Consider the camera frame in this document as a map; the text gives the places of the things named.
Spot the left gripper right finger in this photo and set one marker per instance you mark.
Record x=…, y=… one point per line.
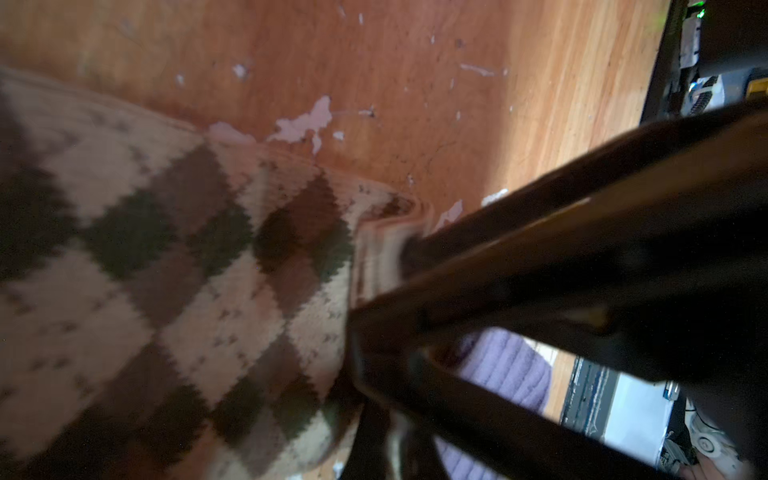
x=638, y=184

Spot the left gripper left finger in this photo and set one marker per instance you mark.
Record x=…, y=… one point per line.
x=673, y=298

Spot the purple sock with yellow cuff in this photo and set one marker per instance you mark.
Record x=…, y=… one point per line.
x=502, y=363

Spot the beige brown argyle sock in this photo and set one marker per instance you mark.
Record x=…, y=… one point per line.
x=172, y=306

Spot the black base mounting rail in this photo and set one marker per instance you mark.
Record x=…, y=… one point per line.
x=589, y=399

